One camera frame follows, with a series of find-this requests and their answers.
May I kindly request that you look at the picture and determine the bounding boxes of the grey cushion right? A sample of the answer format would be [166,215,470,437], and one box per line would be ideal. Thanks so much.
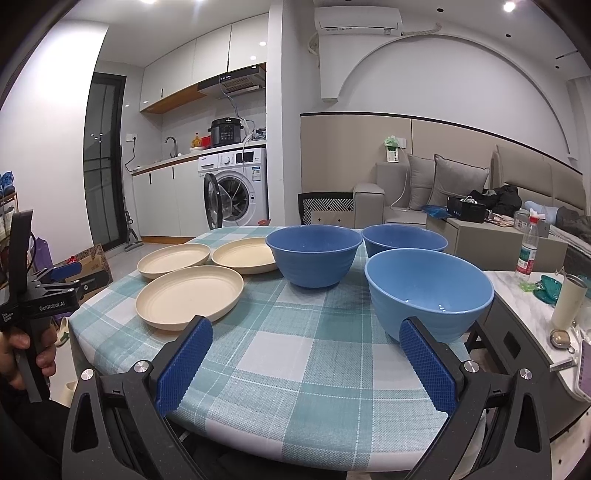
[428,154,490,206]

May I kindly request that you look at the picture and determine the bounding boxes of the grey sofa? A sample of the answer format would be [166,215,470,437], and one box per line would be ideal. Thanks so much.
[353,145,587,228]

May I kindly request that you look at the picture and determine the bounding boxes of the white kitchen cabinets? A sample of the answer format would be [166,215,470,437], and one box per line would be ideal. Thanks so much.
[139,14,269,114]
[132,160,209,238]

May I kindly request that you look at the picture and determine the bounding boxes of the white lower kitchen cabinets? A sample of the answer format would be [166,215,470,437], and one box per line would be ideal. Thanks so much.
[132,160,209,238]

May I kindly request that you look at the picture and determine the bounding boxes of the plastic water bottle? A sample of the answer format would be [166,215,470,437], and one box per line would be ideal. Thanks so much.
[515,209,540,285]

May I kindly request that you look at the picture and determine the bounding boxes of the black pressure cooker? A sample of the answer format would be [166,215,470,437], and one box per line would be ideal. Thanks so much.
[208,117,242,148]

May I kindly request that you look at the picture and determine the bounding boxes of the cream plate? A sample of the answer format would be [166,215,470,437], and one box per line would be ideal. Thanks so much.
[211,237,277,275]
[135,265,245,332]
[137,243,211,280]

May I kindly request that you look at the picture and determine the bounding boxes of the white air conditioner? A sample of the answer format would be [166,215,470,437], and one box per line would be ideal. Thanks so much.
[315,5,403,36]

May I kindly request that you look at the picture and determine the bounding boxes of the kitchen faucet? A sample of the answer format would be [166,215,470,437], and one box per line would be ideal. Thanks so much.
[164,136,178,158]

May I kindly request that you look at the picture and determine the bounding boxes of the purple bag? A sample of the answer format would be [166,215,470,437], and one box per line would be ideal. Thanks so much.
[34,237,53,271]

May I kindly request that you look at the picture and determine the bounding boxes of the white tumbler cup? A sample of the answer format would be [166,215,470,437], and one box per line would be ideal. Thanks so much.
[551,273,588,330]

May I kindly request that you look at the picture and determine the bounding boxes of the white washing machine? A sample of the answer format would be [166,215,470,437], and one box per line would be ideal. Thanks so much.
[198,146,270,230]

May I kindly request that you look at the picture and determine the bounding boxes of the range hood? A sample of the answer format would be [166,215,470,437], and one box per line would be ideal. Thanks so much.
[197,65,266,99]

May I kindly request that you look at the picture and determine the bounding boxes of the black framed glass door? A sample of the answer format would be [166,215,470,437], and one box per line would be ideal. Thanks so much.
[83,73,126,251]

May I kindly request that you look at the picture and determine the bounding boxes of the wooden shoe rack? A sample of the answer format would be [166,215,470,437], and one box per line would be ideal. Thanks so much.
[0,171,19,253]

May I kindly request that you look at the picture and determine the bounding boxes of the green white wall air freshener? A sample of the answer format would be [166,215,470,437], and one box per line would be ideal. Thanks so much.
[384,135,400,163]

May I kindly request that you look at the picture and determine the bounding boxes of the grey cushion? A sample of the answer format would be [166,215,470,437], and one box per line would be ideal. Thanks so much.
[408,155,436,210]
[428,154,490,206]

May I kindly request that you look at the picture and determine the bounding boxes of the dark blue bowl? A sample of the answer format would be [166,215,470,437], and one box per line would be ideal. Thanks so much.
[266,224,363,289]

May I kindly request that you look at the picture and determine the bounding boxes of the grey cushion left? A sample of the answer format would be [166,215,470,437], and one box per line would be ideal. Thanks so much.
[408,155,436,210]

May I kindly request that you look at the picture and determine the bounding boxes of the white upper kitchen cabinets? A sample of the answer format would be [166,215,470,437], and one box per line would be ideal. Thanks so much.
[139,14,269,114]

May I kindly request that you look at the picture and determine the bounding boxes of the beige low cabinet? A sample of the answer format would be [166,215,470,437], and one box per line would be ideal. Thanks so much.
[426,216,568,272]

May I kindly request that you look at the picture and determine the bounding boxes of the teal checked tablecloth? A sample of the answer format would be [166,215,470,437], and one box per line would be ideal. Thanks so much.
[70,249,446,472]

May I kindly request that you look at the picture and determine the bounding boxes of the cardboard box on floor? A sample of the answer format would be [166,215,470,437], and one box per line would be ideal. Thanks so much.
[56,244,113,303]

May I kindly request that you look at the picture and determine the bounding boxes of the black device on cabinet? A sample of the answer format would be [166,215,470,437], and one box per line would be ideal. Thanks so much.
[446,196,488,223]

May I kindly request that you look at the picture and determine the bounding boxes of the person's left hand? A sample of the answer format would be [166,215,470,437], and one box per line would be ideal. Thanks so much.
[0,329,57,391]

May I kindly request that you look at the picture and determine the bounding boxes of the light blue bowl front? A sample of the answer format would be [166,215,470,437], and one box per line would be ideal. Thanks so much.
[365,248,495,343]

